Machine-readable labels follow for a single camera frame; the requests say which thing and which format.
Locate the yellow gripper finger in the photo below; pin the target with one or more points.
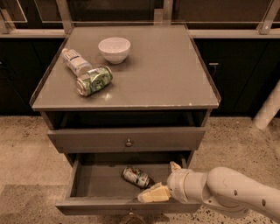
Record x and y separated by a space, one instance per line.
174 166
157 193

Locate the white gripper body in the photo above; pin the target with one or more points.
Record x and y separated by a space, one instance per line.
177 184

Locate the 7up soda can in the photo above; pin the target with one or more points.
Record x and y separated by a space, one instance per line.
137 177

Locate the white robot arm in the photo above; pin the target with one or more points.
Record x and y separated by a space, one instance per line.
222 189

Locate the grey top drawer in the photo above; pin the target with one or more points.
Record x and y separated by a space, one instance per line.
114 139

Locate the round metal drawer knob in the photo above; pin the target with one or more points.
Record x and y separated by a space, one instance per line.
128 143

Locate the open grey middle drawer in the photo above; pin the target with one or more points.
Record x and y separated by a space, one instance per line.
96 186

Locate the grey drawer cabinet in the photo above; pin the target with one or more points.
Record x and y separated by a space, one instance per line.
162 83

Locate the green soda can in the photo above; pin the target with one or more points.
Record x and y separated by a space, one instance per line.
94 80

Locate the white ceramic bowl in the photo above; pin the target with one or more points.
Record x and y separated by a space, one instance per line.
114 50

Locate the clear plastic water bottle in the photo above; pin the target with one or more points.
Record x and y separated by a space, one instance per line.
75 62

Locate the metal middle drawer handle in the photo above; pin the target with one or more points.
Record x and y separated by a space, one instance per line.
133 219

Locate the white cylindrical post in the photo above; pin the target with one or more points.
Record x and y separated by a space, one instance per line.
269 109

